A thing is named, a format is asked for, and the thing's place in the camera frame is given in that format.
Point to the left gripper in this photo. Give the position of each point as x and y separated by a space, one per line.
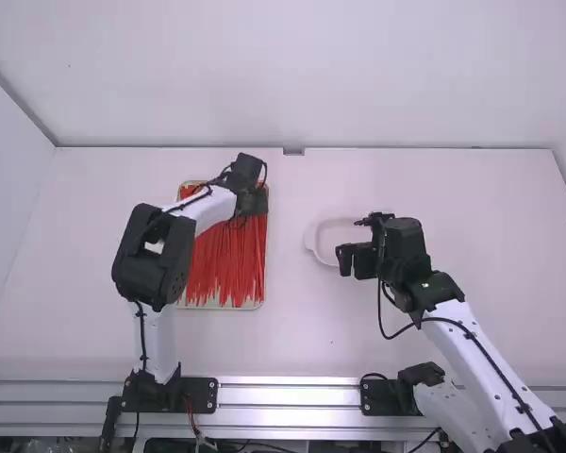
254 202

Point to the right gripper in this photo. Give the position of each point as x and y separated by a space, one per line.
363 262

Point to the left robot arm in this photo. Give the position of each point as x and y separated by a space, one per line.
155 340

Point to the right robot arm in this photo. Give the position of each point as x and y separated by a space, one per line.
462 340

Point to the white dish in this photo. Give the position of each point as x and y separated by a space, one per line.
311 236

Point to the pale tray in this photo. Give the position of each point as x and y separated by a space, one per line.
245 309

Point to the silver rails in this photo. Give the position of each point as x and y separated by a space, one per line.
287 401

